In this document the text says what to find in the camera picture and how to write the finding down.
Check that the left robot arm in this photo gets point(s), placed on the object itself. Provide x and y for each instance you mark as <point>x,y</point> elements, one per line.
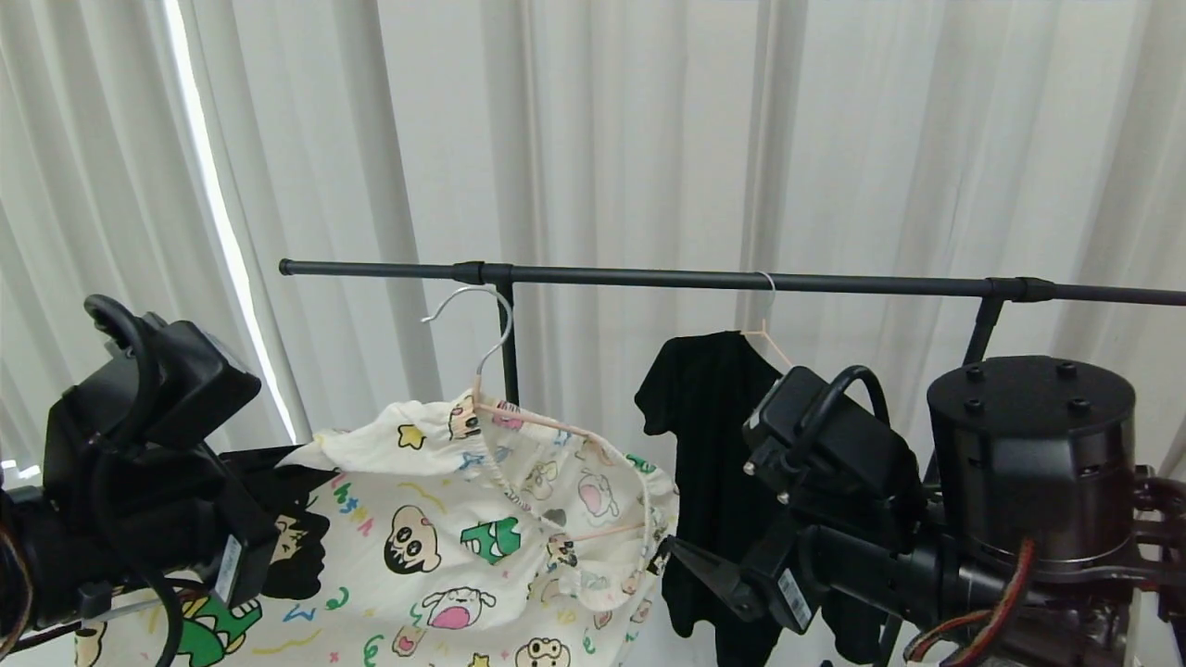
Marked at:
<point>13,584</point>

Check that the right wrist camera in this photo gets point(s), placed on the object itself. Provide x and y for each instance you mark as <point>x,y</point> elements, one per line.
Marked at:
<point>834,463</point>

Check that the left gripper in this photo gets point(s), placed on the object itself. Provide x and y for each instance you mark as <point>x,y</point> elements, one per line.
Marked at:
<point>130,537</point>

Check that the pink clothes hanger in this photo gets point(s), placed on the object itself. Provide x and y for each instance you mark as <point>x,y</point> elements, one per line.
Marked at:
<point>773,345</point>
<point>478,389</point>

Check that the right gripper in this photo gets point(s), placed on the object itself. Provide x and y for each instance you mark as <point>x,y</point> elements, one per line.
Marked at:
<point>871,574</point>

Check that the cream printed garment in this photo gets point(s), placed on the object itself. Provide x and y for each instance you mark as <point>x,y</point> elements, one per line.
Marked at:
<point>371,463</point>

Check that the black short-sleeved shirt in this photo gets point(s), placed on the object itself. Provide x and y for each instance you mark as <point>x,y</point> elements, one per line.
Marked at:
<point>713,426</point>

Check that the white curtain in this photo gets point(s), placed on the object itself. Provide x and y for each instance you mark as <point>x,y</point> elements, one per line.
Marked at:
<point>649,139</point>

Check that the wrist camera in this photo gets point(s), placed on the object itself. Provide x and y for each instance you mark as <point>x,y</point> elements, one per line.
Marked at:
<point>834,463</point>
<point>185,380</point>

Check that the black clothes rack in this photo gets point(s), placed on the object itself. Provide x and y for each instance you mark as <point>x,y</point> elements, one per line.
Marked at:
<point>649,277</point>

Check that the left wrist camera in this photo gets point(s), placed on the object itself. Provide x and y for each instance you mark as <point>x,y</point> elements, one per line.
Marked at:
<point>185,380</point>

